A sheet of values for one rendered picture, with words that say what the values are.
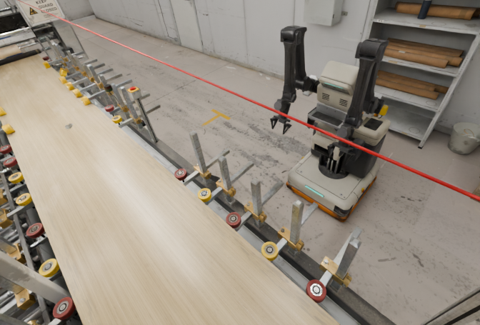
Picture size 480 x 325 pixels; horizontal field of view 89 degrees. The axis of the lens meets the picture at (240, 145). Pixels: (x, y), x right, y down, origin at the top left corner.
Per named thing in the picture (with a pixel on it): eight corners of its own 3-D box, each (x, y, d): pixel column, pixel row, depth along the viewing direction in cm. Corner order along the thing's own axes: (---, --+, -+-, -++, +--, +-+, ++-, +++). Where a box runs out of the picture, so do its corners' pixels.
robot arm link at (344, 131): (363, 119, 131) (348, 113, 136) (357, 119, 122) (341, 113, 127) (355, 139, 135) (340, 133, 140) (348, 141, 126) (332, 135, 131)
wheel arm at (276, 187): (278, 183, 159) (278, 179, 156) (283, 186, 157) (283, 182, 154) (231, 230, 138) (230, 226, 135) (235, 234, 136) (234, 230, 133)
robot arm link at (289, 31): (309, 19, 131) (293, 18, 137) (295, 32, 126) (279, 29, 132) (311, 86, 164) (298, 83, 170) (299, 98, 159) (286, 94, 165)
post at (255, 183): (259, 226, 154) (255, 176, 122) (263, 229, 152) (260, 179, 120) (255, 229, 153) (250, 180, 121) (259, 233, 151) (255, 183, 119)
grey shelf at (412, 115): (360, 105, 346) (396, -27, 243) (433, 129, 295) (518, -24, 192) (345, 120, 325) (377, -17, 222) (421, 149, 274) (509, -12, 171)
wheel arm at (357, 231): (354, 229, 129) (356, 226, 126) (361, 233, 127) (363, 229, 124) (308, 298, 108) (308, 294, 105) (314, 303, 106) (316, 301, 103)
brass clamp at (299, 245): (283, 229, 135) (283, 225, 131) (304, 246, 127) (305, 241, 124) (276, 237, 132) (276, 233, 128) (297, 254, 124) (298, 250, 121)
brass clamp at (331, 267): (325, 259, 119) (326, 254, 116) (351, 279, 112) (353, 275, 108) (318, 268, 116) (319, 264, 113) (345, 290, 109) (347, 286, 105)
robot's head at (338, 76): (333, 68, 163) (328, 58, 150) (364, 76, 151) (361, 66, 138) (323, 88, 164) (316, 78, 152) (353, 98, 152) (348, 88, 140)
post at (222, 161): (231, 203, 169) (221, 154, 137) (235, 206, 167) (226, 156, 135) (228, 207, 167) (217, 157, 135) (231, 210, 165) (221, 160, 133)
